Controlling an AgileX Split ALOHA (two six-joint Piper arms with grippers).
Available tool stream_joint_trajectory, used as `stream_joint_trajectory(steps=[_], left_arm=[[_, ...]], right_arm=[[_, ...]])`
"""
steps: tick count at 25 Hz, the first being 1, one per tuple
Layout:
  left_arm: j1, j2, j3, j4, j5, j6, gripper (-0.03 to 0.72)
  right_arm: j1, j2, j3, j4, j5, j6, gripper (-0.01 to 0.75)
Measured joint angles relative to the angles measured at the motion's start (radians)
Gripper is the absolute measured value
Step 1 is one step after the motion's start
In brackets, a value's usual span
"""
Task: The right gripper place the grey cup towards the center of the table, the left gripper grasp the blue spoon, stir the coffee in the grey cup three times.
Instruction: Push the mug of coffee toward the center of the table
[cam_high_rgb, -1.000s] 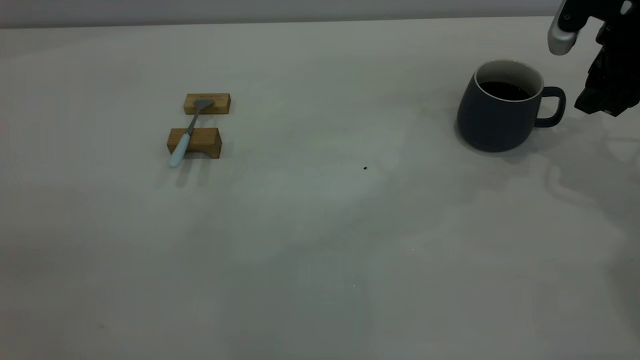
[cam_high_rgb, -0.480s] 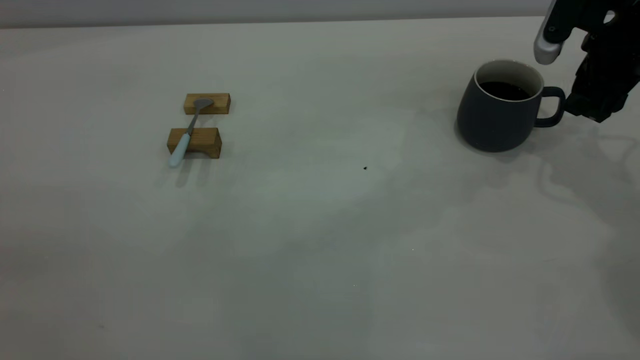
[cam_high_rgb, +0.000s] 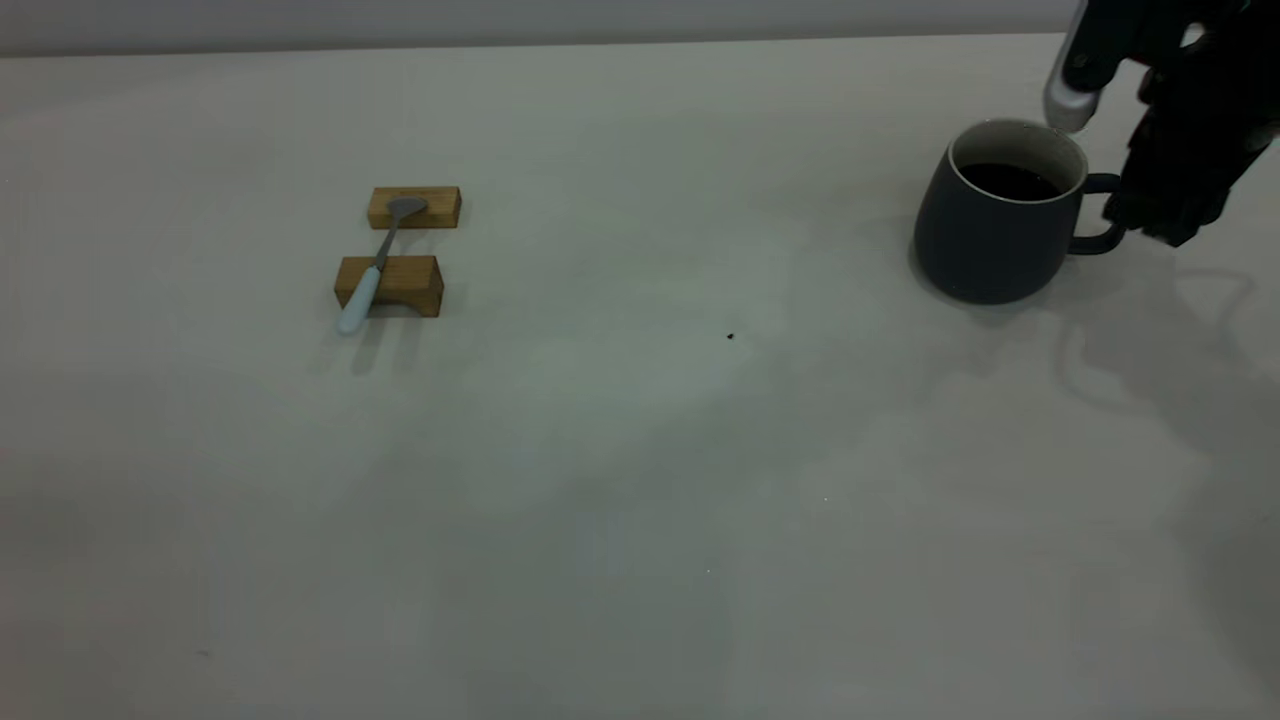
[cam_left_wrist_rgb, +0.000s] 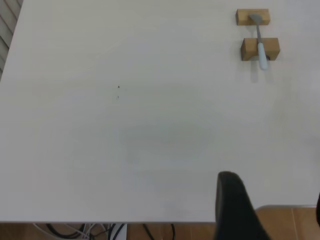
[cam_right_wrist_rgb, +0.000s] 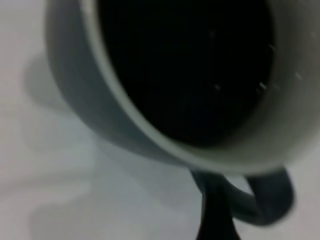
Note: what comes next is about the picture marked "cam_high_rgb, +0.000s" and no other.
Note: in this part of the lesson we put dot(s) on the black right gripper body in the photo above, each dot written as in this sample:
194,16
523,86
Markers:
1205,130

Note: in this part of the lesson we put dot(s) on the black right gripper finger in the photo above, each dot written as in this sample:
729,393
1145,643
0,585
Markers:
1125,205
1185,222

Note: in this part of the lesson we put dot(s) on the dark grey ceramic cup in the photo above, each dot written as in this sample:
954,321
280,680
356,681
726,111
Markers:
985,245

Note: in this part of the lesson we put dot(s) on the black coffee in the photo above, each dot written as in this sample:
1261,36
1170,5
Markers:
1010,182

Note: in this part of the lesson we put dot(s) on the flat wooden block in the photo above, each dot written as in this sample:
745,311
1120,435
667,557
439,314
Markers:
440,208

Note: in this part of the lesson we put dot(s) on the arched wooden block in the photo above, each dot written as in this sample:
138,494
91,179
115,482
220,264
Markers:
405,280

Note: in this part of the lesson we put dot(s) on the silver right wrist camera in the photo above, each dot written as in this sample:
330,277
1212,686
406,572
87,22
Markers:
1068,100

